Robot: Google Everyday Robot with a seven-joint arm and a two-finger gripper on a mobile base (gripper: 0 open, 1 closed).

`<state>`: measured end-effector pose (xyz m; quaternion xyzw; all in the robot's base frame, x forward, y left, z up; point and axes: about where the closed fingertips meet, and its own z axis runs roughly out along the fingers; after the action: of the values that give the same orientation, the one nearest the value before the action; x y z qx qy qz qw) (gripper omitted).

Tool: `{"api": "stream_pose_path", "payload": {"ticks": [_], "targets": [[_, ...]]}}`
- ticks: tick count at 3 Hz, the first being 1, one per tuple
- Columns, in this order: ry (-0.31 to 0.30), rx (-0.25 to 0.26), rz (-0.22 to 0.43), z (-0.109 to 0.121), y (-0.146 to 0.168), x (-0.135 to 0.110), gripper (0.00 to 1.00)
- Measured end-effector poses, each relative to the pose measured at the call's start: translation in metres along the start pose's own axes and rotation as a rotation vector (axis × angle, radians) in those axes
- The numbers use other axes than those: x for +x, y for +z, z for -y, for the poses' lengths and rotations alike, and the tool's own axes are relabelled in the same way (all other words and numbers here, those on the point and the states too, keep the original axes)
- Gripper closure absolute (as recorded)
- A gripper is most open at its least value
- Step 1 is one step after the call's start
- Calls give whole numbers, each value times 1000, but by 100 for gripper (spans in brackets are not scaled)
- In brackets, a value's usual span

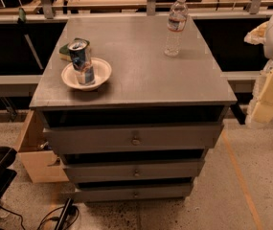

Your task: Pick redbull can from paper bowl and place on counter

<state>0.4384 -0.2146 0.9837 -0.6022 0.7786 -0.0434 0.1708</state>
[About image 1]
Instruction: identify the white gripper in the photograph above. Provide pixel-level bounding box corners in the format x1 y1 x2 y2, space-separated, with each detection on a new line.
244 15 273 126

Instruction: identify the blue silver redbull can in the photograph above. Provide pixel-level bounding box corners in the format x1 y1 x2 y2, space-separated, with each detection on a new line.
68 38 95 85

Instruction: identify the white paper bowl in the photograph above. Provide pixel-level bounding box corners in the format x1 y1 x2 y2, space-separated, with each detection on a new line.
61 57 112 91

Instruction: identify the clear plastic water bottle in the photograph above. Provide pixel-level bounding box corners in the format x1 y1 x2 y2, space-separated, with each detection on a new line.
164 0 188 57

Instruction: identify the top grey drawer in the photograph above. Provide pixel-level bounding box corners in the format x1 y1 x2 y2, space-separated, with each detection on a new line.
44 125 222 154

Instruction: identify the grey drawer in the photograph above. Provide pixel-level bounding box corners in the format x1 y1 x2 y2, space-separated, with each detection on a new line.
73 183 193 202
44 125 222 154
63 160 204 183

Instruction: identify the grey drawer cabinet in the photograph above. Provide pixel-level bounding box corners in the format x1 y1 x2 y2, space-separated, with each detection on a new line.
30 15 237 198

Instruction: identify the bottom grey drawer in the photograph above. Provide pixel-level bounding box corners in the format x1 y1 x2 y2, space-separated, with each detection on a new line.
73 183 193 202

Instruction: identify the middle grey drawer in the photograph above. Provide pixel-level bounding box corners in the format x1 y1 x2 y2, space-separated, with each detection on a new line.
63 160 204 183

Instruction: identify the green yellow sponge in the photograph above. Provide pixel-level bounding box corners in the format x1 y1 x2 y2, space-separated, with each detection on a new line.
59 44 71 61

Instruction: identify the light wooden box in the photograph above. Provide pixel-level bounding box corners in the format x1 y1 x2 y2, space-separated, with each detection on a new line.
15 110 68 183

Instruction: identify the black floor cable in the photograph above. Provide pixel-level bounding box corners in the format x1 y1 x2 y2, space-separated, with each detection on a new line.
0 189 80 230

